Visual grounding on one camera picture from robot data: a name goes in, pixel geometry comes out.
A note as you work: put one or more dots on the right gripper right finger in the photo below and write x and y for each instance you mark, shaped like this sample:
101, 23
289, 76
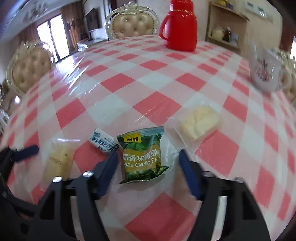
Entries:
243, 217

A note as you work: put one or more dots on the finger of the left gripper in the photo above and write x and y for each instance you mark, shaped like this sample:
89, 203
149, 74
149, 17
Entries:
11, 156

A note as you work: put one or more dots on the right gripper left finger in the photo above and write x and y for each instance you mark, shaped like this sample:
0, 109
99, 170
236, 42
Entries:
53, 218

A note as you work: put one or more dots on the clear bag yellow cake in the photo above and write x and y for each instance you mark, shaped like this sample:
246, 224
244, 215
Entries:
60, 159

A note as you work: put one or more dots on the small blue white candy packet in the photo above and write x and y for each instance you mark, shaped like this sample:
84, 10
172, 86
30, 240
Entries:
103, 141

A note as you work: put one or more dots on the green peas snack packet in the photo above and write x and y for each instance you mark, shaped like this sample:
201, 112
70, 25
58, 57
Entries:
141, 156

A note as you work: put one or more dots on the clear bag yellow pastry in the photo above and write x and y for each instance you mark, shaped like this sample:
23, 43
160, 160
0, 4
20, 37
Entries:
196, 124

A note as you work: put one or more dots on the beige tufted chair near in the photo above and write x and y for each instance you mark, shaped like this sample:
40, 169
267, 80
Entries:
31, 61

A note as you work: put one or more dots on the beige tufted chair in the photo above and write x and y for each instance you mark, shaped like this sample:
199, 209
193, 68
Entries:
131, 20
31, 61
288, 78

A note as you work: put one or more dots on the red checkered tablecloth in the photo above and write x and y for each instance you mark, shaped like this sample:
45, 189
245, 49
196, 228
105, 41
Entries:
132, 83

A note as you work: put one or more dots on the beige tufted chair far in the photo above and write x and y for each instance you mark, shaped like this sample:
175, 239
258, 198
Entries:
288, 78

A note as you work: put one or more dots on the beige tufted chair middle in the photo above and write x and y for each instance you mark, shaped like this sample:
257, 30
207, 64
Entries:
131, 20

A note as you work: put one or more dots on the wooden corner shelf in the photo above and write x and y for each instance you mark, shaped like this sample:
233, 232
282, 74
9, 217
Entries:
226, 27

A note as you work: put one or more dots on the red thermos jug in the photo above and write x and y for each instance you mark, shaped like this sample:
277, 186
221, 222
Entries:
179, 28

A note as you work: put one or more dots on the wall mounted television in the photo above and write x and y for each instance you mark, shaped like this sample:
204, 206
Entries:
92, 21

